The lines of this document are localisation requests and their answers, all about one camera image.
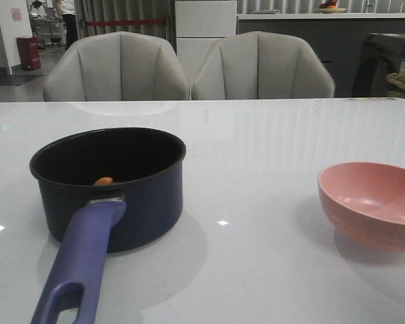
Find dark appliance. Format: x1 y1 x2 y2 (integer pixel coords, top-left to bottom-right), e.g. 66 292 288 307
352 33 405 97

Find red trash bin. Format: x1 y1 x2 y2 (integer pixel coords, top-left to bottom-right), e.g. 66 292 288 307
16 36 41 71

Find grey upholstered chair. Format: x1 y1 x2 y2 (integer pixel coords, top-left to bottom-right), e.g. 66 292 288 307
43 31 190 102
192 31 335 101

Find right grey upholstered chair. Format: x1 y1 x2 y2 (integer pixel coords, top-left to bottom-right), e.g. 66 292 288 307
192 31 335 101

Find dark blue saucepan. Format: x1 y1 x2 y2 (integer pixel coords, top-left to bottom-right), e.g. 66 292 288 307
30 128 186 323

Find white cabinet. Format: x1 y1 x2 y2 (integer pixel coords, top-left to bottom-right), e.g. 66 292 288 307
175 1 237 83

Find person in background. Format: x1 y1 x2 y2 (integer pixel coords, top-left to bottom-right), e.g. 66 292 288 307
55 0 78 50

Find left grey upholstered chair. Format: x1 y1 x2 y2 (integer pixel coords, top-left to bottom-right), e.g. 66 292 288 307
43 31 190 102

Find fruit plate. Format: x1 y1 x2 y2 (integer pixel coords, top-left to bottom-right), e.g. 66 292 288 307
317 0 346 14

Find grey counter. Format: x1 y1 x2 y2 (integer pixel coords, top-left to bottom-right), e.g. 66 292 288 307
237 13 405 97

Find pink bowl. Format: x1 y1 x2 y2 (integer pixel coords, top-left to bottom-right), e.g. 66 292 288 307
317 162 405 252

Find red barrier belt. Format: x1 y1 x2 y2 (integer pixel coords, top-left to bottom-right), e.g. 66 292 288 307
85 18 167 27

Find orange ham slices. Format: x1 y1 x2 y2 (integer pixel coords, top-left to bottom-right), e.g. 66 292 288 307
94 177 113 186

